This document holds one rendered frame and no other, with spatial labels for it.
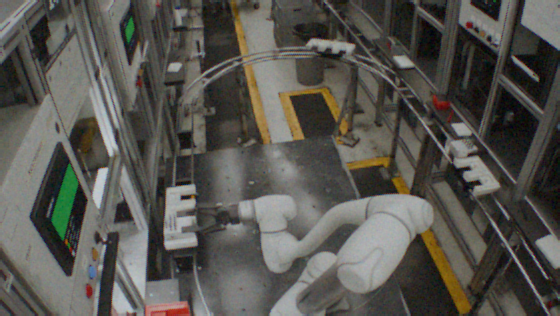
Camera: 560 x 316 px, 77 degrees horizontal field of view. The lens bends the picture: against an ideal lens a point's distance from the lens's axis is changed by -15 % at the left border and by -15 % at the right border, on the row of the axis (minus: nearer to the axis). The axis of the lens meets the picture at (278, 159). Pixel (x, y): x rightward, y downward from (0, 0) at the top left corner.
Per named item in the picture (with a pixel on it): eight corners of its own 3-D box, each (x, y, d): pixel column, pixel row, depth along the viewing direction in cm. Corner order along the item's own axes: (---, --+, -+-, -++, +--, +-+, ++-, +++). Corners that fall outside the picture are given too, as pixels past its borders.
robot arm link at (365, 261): (319, 313, 162) (286, 352, 149) (289, 287, 165) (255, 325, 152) (426, 237, 102) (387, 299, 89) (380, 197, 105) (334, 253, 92)
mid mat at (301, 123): (357, 142, 367) (357, 141, 366) (296, 150, 361) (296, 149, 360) (328, 87, 443) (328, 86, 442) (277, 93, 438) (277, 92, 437)
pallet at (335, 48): (305, 55, 329) (305, 44, 322) (311, 48, 338) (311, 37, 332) (349, 62, 317) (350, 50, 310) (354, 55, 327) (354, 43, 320)
